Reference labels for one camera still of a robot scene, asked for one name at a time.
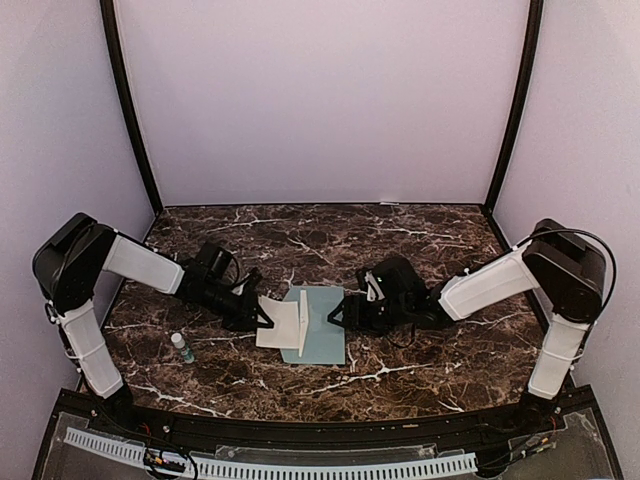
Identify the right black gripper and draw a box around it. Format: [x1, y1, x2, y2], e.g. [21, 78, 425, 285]
[328, 293, 411, 337]

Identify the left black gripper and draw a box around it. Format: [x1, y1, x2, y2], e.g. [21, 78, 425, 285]
[197, 280, 274, 332]

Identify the light blue envelope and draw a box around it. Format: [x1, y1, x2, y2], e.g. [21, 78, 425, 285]
[281, 286, 346, 366]

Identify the white paper sheet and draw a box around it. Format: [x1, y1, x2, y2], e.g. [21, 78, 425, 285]
[256, 296, 300, 349]

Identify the small glue stick bottle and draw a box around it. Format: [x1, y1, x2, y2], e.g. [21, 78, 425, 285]
[171, 332, 195, 364]

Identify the white letter paper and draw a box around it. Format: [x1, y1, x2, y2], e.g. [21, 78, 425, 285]
[298, 289, 309, 358]

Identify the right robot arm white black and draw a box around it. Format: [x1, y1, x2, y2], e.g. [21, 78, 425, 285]
[327, 219, 618, 434]

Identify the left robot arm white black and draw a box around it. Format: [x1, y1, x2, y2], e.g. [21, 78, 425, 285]
[32, 212, 275, 436]

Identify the black front table rail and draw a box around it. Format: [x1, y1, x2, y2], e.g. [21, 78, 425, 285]
[76, 396, 553, 452]

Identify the white slotted cable duct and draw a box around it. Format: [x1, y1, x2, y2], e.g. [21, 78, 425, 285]
[63, 427, 477, 480]

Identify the left black frame post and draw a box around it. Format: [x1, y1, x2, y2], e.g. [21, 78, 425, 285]
[99, 0, 164, 216]

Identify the black frame post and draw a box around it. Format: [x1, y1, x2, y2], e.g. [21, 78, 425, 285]
[483, 0, 544, 217]
[99, 0, 164, 216]

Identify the right black frame post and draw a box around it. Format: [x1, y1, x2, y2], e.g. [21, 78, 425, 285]
[483, 0, 544, 217]

